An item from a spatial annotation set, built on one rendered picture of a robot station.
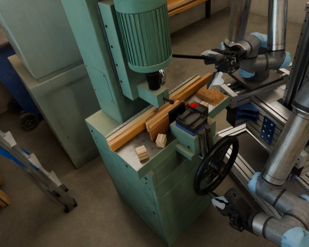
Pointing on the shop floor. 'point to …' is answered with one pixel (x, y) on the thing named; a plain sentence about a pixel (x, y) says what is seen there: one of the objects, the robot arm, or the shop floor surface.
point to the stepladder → (7, 138)
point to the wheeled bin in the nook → (12, 80)
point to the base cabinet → (159, 195)
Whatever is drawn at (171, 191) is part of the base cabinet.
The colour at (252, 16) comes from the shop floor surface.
